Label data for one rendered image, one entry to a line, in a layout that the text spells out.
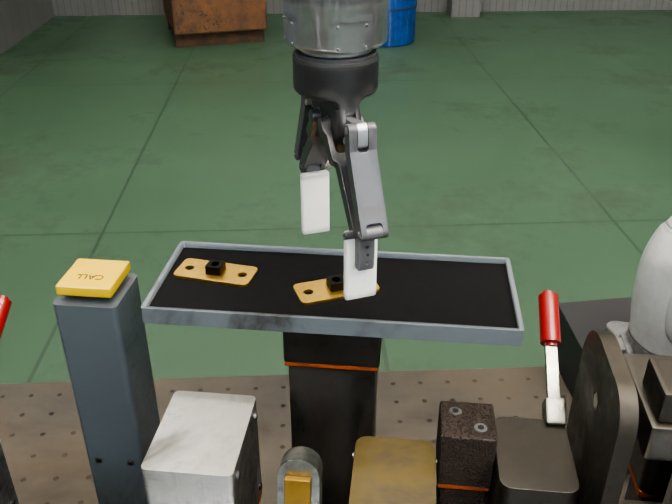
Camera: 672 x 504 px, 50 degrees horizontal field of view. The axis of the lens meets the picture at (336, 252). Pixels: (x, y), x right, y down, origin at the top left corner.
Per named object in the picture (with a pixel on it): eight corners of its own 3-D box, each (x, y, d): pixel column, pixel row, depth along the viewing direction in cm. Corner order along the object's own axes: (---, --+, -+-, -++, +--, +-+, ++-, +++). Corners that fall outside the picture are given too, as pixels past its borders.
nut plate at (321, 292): (302, 306, 72) (302, 296, 71) (291, 287, 75) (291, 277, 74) (381, 291, 74) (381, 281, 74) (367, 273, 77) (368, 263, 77)
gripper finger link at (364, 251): (370, 213, 63) (383, 227, 61) (369, 263, 66) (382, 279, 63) (354, 215, 63) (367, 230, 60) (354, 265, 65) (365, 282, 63)
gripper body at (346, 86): (280, 38, 65) (284, 137, 70) (308, 62, 58) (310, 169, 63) (359, 32, 67) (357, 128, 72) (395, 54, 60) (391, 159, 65)
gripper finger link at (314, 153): (314, 120, 65) (310, 106, 66) (294, 175, 76) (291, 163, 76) (354, 115, 67) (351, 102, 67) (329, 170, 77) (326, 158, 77)
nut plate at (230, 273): (172, 277, 77) (170, 267, 76) (187, 259, 80) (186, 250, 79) (246, 287, 75) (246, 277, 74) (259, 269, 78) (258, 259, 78)
